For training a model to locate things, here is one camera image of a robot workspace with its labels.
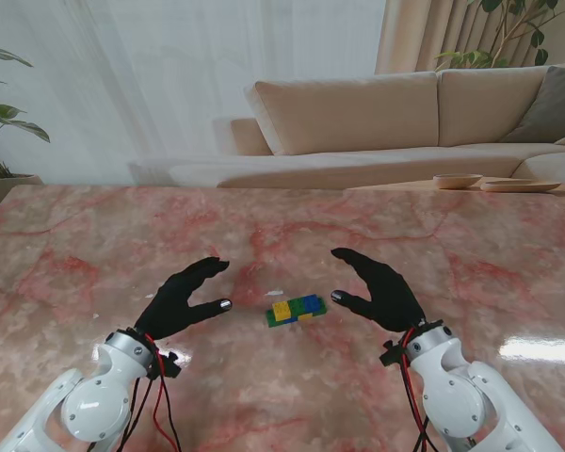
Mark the green leafy potted plant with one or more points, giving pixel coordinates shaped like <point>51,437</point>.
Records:
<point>9,111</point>

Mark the green toy brick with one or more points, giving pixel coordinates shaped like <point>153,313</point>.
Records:
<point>324,308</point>
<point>270,320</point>
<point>297,305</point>

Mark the grey cushion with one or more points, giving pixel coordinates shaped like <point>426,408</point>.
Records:
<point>551,108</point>

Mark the beige sofa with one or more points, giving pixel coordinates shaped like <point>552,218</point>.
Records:
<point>348,113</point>

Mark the white sheer curtain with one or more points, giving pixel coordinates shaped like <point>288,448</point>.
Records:
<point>169,70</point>

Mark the beige curtain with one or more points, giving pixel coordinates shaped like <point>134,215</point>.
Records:
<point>405,37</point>

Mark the blue toy brick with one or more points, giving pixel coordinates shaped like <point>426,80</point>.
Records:
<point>289,321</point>
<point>313,303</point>

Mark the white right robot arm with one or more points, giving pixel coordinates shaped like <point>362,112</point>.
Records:
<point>461,400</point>

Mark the grey plant pot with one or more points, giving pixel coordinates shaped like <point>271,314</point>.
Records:
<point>4,188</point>

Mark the yellow toy brick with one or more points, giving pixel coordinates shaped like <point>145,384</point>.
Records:
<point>306,317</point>
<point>281,309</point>

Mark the shallow wooden plate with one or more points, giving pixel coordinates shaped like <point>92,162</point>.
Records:
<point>518,186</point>

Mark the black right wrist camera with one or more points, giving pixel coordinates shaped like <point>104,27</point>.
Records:
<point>391,354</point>

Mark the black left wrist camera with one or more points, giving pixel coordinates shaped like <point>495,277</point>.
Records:
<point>169,365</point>

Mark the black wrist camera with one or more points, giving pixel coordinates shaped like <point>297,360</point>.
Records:
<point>391,354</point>
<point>169,365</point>

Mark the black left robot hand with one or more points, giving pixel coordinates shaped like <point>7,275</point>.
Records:
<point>179,301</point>

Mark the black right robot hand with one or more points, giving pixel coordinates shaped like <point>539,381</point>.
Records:
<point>386,296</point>

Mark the tall leafy tree plant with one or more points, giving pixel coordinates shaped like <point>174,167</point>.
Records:
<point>541,57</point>

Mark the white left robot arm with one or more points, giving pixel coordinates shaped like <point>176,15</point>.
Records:
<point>94,400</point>

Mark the wooden bowl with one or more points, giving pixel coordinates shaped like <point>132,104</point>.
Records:
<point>456,181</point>

